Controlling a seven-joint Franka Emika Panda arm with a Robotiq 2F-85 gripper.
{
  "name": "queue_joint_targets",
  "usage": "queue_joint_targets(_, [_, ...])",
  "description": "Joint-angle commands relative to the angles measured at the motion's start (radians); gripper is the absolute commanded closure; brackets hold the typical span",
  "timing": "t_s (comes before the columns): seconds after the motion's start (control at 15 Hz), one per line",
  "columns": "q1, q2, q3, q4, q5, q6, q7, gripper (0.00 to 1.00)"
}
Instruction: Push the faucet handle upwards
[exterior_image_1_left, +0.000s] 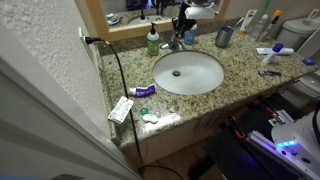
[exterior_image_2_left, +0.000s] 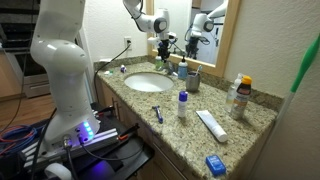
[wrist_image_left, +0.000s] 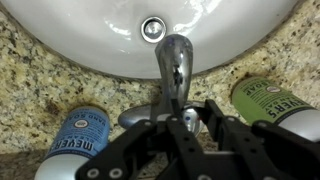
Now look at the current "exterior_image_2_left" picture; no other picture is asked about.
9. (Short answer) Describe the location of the white cream tube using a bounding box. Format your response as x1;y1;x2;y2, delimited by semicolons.
195;109;229;143

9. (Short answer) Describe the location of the white wall power outlet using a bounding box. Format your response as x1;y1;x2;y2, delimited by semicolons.
123;35;133;51

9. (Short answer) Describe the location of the chrome faucet with handle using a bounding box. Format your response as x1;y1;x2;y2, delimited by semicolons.
157;59;178;77

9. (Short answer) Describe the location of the black base cable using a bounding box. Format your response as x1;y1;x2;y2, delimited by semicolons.
77;134;145;162

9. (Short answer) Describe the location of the blue soap pump bottle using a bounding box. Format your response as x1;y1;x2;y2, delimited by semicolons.
177;55;189;80

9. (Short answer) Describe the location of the grey drawer unit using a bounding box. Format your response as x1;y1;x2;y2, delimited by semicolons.
22;73;52;100

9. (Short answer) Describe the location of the black power cable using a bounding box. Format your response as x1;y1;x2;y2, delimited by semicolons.
92;41;132;103

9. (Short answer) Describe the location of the wooden framed wall mirror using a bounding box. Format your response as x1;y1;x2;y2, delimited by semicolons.
146;0;242;78

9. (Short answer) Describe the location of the white oval sink basin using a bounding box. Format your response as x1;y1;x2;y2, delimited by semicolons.
123;72;175;93

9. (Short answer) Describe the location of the white tape roll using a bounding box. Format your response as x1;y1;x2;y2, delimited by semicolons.
44;162;73;180

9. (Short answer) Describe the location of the blue and red cable coil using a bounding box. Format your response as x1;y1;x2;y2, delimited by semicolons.
0;124;40;156

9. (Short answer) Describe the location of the clear plastic bottle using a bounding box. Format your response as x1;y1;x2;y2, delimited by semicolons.
224;72;245;113

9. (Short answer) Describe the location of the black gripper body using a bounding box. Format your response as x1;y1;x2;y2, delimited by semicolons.
156;39;172;55

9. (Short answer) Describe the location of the green soap pump bottle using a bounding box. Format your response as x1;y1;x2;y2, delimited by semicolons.
154;54;164;71

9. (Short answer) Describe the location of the blue dental floss box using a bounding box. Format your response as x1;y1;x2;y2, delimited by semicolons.
205;154;227;177

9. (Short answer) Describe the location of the grey metal cup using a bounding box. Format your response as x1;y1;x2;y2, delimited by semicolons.
185;71;202;93

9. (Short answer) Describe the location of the wooden vanity cabinet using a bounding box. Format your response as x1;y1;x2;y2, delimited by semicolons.
95;77;268;180

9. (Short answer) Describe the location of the orange capped spray can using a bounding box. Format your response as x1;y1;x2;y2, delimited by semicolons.
229;75;253;121

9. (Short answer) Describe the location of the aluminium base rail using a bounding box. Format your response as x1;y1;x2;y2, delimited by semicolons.
19;128;121;169

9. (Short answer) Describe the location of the red black clamp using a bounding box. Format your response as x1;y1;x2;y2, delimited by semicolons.
93;105;116;118
117;122;141;142

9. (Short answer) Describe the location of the blue razor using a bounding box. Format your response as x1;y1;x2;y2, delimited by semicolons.
151;105;164;124

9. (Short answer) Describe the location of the white bottle with blue cap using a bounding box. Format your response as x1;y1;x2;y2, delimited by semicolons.
177;90;189;119

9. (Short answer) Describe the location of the green and white mop handle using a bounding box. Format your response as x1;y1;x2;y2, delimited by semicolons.
274;33;320;126

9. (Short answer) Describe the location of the black robot cart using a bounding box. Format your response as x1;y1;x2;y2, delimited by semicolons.
66;102;155;180

